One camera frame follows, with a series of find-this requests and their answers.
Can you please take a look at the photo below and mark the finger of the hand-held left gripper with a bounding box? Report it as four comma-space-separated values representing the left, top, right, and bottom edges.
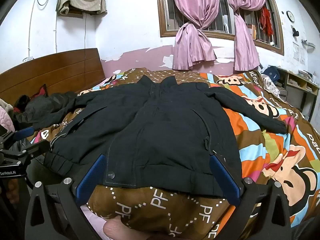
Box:
0, 127, 35, 143
0, 139, 50, 158

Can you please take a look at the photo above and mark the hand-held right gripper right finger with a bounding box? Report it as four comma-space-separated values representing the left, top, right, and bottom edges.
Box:
209, 152, 292, 240

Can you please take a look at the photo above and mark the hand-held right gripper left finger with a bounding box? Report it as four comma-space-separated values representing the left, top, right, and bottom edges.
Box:
25, 154, 108, 240

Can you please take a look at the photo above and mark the black jacket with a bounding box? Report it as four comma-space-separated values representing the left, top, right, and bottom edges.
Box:
32, 76, 288, 197

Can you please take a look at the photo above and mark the dark clothes pile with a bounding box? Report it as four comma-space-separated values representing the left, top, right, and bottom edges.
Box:
14, 85, 78, 130

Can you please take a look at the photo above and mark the pink quilted cloth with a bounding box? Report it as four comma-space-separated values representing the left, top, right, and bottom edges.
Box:
0, 99, 16, 133

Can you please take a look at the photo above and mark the cartoon printed blanket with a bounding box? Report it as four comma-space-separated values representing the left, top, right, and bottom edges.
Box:
30, 67, 320, 240

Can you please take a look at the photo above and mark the wooden headboard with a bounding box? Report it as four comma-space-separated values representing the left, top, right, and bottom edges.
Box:
0, 48, 105, 110

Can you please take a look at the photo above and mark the grey patterned cloth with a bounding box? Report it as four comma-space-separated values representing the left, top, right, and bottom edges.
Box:
261, 76, 281, 96

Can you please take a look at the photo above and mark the blue cap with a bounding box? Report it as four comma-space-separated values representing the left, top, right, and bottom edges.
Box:
262, 66, 280, 80

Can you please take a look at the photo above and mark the wooden shelf unit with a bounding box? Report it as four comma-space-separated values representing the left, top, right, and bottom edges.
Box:
275, 66, 320, 123

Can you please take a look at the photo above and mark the red hanging cloth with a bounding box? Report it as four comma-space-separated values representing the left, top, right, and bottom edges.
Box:
259, 6, 273, 37

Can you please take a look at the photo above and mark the white wall cable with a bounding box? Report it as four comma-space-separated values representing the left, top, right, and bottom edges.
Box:
23, 0, 56, 62

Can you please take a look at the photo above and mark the wooden wall shelf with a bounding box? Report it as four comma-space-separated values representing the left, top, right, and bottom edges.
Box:
65, 5, 108, 17

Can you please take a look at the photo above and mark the paper wall sheet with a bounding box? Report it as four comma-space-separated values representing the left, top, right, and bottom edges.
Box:
292, 42, 307, 65

